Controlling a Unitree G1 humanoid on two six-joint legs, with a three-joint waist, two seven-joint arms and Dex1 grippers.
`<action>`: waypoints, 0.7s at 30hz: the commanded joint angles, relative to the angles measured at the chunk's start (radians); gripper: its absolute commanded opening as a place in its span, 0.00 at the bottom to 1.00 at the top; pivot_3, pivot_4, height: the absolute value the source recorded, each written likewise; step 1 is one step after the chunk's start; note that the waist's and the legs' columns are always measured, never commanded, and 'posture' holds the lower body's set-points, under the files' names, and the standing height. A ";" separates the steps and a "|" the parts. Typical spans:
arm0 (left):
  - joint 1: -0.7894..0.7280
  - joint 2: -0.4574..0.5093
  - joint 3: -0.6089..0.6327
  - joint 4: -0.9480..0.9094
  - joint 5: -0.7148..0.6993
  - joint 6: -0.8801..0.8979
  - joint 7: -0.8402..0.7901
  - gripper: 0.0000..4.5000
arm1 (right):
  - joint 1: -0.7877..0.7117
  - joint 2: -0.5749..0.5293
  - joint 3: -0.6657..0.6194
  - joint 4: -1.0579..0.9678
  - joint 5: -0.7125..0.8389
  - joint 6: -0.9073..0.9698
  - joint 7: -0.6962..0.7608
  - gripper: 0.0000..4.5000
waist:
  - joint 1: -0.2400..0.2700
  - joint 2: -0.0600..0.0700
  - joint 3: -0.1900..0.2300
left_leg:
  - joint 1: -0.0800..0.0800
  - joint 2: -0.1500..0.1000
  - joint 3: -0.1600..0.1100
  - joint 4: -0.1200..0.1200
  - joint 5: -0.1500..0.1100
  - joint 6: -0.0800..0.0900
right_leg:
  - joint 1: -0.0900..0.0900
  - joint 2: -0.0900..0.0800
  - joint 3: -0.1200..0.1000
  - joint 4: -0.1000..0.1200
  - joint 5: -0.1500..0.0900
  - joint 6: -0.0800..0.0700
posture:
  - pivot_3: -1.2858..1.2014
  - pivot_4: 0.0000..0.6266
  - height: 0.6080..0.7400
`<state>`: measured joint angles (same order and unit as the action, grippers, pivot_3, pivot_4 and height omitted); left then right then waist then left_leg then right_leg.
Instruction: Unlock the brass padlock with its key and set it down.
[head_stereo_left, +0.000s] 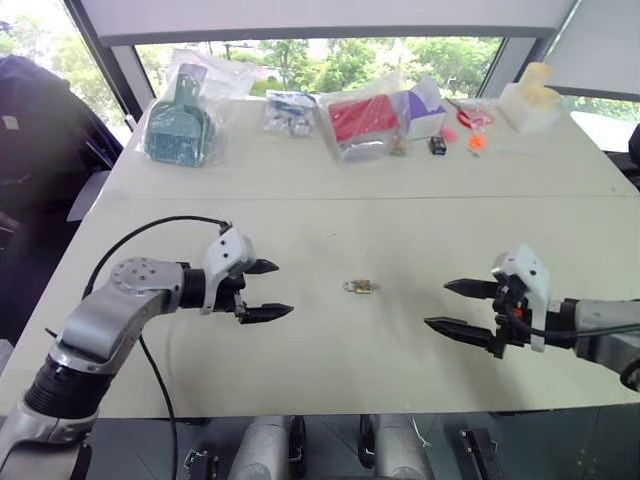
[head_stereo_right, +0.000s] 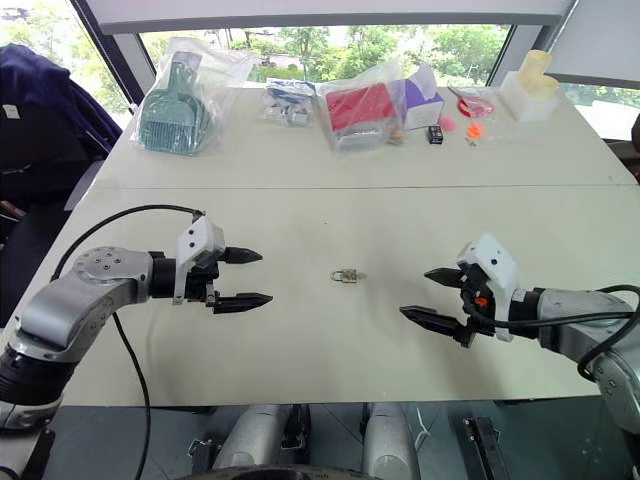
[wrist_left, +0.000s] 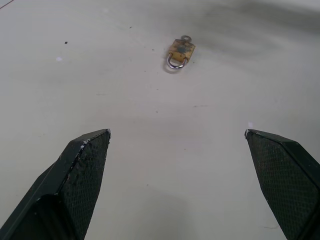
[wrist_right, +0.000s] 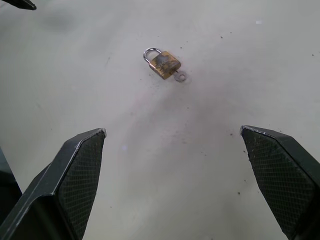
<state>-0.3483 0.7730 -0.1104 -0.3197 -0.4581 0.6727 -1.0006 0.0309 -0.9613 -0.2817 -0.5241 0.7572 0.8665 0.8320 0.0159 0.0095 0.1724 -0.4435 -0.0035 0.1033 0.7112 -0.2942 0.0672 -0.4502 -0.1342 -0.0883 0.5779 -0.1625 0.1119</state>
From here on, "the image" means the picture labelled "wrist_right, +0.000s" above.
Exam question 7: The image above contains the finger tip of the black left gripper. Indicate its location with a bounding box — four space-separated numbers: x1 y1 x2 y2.
13 0 37 11

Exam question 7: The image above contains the brass padlock with silver shackle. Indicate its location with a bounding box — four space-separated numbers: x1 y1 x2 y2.
143 47 181 81

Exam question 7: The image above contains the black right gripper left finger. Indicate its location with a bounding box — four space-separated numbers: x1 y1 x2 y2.
0 127 107 240

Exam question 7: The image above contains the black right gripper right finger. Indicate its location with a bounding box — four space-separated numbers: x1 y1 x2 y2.
239 125 320 240

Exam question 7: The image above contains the small silver key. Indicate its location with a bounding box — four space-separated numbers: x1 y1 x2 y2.
171 70 188 83

